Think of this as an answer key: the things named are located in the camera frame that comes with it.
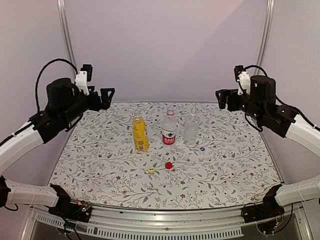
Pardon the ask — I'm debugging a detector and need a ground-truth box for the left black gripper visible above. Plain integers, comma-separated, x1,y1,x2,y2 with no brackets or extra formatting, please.
61,86,115,125

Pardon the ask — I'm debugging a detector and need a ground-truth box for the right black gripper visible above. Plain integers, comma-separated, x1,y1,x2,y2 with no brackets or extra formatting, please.
216,88,264,123

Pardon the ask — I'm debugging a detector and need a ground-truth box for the clear plastic bottle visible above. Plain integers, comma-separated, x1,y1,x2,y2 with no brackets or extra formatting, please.
183,107,200,146

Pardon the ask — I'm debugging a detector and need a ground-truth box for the red cap water bottle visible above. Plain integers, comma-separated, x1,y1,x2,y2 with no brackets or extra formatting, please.
161,108,177,149

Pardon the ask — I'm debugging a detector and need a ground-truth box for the yellow juice bottle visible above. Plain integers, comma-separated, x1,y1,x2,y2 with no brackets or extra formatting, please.
132,110,149,152

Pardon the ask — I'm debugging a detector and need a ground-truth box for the red bottle cap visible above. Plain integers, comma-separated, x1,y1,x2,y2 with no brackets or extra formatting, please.
165,162,173,170

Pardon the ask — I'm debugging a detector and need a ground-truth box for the pale yellow bottle cap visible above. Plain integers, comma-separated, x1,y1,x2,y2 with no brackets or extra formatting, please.
148,167,156,174

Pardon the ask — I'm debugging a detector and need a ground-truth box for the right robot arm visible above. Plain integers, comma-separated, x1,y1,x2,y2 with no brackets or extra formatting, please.
215,75,320,218

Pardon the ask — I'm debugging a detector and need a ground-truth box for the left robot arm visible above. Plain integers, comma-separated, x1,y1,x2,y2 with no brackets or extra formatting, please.
0,78,115,217

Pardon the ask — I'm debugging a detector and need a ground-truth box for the floral table mat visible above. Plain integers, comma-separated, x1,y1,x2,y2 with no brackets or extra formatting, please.
50,102,282,210

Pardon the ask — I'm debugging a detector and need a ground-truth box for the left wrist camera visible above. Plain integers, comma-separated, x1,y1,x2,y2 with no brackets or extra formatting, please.
74,64,93,96

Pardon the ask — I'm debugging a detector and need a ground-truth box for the left metal frame post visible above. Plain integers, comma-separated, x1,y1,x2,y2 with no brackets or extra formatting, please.
56,0,77,67

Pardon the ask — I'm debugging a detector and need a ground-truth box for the metal frame post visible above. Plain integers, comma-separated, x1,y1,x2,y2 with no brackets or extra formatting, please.
56,0,77,67
256,0,275,67

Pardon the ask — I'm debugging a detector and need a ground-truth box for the right metal frame post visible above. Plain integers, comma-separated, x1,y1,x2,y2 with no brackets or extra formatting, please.
256,0,275,67

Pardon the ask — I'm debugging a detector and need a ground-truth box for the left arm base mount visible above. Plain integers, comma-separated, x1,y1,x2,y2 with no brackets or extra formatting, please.
48,184,92,223

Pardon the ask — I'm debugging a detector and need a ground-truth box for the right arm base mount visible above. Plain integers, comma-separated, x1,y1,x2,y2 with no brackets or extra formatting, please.
240,184,285,235

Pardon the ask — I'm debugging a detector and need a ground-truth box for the aluminium front rail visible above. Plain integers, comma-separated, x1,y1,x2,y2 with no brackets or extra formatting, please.
21,203,314,240

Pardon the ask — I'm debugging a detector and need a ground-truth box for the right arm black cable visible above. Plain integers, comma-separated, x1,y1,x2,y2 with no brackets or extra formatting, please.
284,199,296,226

